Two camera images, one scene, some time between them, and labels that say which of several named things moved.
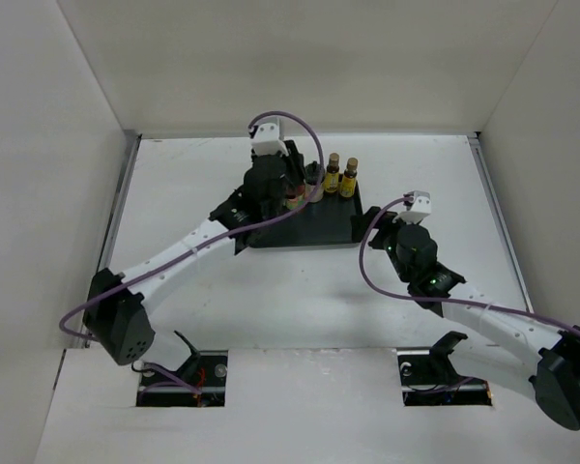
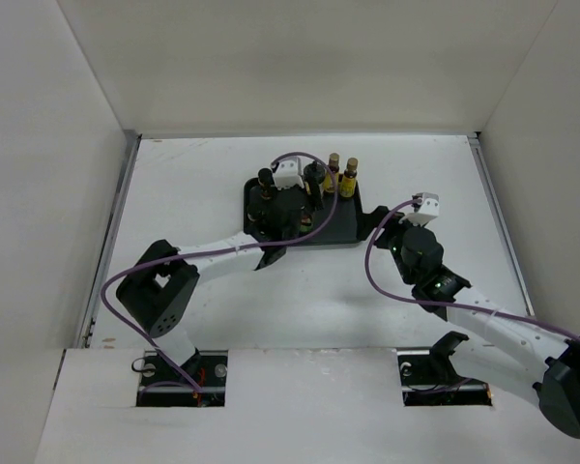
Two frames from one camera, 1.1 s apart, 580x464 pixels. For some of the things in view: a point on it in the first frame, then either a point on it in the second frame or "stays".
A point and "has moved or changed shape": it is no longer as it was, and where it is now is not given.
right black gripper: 385,221 stays
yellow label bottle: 332,174 stays
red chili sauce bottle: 296,197 has moved or changed shape
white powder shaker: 314,183 stays
